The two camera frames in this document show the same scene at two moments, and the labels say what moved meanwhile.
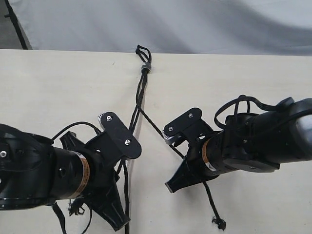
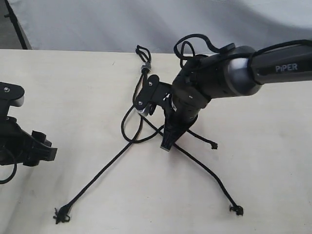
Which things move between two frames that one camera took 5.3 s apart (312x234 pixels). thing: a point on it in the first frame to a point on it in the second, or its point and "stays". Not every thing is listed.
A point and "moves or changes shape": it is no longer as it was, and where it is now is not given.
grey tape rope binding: (146, 65) stays
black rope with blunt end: (144, 57) moves or changes shape
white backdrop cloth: (259, 27) stays
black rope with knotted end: (217, 222) to (237, 209)
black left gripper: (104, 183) to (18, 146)
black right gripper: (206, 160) to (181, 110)
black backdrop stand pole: (16, 25) stays
